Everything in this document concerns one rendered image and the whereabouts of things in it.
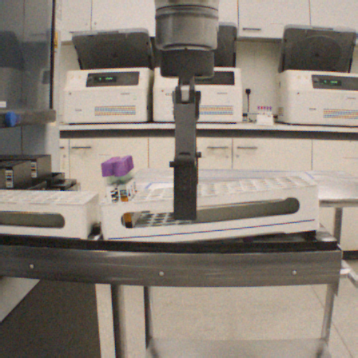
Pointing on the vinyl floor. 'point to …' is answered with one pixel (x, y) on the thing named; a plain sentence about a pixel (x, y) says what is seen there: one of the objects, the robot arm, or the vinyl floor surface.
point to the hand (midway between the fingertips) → (186, 195)
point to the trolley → (325, 192)
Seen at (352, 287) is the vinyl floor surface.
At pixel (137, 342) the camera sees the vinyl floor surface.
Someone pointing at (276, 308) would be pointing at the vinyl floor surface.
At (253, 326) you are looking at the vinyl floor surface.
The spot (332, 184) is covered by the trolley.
